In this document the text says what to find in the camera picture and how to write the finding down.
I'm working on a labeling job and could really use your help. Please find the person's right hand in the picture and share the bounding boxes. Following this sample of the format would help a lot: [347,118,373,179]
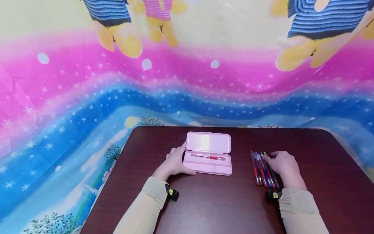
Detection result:
[263,151,308,191]

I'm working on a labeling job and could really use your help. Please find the person's right forearm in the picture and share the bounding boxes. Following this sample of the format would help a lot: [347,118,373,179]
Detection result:
[278,188,330,234]

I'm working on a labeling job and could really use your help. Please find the person's left hand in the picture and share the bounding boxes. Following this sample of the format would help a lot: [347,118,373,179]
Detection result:
[153,141,197,181]

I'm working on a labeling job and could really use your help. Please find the black wrist band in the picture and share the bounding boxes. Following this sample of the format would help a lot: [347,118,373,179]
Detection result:
[165,184,180,202]
[265,190,283,202]

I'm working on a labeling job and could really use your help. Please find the red pen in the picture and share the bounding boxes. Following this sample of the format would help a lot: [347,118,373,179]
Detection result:
[191,154,226,162]

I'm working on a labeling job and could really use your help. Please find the person's left forearm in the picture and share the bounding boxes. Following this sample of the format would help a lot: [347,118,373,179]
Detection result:
[112,176,169,234]

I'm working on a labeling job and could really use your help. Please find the bunch of coloured pens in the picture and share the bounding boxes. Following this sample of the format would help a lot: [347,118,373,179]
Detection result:
[250,150,281,189]

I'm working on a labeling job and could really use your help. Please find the pink pencil case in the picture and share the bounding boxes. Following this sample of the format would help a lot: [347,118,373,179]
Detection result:
[182,131,233,176]

